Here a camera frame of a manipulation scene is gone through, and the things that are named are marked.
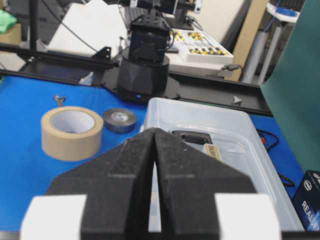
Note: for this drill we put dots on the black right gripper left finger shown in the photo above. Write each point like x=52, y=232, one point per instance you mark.
x=118, y=187

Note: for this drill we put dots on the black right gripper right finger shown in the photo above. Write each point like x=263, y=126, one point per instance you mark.
x=188, y=180

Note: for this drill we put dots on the clear plastic tool box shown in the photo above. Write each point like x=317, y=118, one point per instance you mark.
x=238, y=143

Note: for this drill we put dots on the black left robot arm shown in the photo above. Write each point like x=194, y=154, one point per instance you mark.
x=149, y=39

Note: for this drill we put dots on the black RealSense box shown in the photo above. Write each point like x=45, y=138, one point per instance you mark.
x=306, y=201

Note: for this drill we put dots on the grey tape roll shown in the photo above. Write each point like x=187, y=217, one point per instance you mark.
x=119, y=120

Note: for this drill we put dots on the beige masking tape roll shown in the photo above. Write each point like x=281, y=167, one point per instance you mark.
x=71, y=133

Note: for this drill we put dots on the steel wrench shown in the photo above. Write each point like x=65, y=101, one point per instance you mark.
x=60, y=100

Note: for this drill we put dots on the white screwdriver set tray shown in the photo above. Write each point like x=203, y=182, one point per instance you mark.
x=196, y=46

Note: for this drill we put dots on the green board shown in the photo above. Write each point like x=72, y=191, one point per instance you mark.
x=292, y=91

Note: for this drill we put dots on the black aluminium frame rail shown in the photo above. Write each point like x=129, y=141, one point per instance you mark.
x=136, y=83

